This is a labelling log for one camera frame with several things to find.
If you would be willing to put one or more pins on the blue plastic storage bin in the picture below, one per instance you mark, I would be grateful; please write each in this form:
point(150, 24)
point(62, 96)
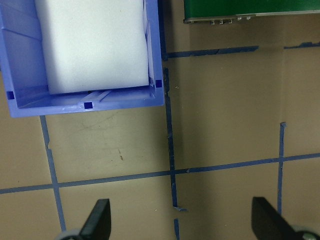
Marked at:
point(50, 110)

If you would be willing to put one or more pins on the green belt conveyor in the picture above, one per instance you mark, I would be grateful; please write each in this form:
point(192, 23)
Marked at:
point(245, 7)

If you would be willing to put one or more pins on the white foam bin liner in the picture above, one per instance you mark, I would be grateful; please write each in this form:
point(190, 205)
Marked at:
point(95, 47)

